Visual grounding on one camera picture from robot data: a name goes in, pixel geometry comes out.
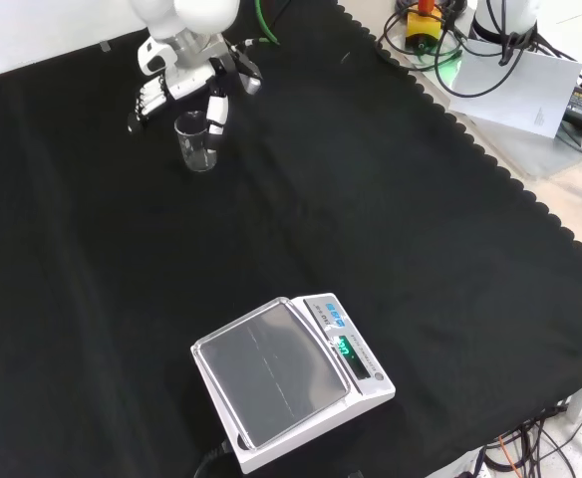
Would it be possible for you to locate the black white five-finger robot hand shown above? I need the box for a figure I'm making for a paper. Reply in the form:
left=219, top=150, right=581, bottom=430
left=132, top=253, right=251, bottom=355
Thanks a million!
left=126, top=37, right=233, bottom=156

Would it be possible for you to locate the clear glass beaker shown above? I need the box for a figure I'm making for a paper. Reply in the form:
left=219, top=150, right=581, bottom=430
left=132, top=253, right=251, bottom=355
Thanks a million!
left=173, top=110, right=217, bottom=173

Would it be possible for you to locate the black table cloth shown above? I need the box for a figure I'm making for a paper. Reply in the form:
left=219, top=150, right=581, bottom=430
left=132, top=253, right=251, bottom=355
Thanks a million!
left=0, top=0, right=582, bottom=478

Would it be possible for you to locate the yellow stop button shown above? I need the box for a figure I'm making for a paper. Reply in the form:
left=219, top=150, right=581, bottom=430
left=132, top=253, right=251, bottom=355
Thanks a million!
left=405, top=0, right=445, bottom=54

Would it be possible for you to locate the white electronic balance steel pan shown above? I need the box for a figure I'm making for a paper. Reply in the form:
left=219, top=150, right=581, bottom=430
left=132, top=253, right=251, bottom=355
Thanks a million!
left=189, top=292, right=397, bottom=475

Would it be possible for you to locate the white pale board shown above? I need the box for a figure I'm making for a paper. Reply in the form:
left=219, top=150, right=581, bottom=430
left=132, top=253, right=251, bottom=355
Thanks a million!
left=447, top=38, right=582, bottom=139

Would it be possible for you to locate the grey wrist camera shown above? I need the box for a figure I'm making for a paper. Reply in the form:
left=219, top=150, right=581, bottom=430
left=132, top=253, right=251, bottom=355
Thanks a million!
left=223, top=47, right=263, bottom=97

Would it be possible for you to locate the green cable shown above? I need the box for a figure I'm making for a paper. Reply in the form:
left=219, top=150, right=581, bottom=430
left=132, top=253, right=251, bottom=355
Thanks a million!
left=254, top=0, right=282, bottom=49

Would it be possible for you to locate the grey base plate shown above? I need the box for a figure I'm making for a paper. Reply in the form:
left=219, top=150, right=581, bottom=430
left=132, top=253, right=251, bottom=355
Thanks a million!
left=385, top=29, right=582, bottom=179

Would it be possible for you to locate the black balance cable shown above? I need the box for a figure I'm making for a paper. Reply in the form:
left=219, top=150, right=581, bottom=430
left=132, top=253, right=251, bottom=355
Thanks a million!
left=192, top=436, right=233, bottom=478

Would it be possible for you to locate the orange cable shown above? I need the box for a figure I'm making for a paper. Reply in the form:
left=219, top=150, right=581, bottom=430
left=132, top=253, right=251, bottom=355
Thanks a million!
left=498, top=437, right=517, bottom=472

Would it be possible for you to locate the black cable bundle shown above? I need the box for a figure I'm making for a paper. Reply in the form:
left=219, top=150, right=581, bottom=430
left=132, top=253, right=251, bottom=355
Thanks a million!
left=479, top=405, right=582, bottom=478

